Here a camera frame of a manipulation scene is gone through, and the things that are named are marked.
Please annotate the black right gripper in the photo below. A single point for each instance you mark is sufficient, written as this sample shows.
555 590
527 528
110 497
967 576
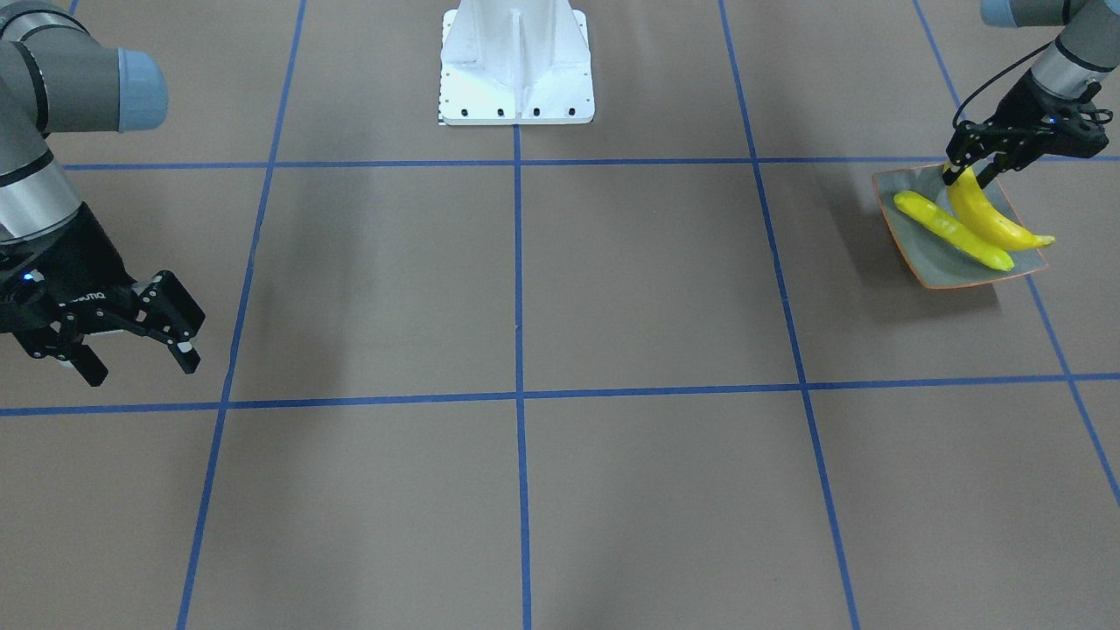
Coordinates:
77 265

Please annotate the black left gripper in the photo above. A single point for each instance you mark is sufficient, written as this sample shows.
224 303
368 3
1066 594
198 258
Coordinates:
1025 107

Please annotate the yellow banana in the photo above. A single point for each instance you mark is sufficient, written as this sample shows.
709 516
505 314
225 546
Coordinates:
950 230
976 212

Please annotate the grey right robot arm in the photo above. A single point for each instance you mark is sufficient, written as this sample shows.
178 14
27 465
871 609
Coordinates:
57 78

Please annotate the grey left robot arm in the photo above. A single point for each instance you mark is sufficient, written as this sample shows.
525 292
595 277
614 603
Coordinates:
1085 48

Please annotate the grey square plate orange rim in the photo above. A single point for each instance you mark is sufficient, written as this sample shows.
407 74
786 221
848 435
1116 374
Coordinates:
935 264

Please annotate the brown paper table mat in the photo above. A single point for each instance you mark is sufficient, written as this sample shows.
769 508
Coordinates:
665 370

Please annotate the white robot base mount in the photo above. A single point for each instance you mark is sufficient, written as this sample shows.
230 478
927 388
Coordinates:
515 63

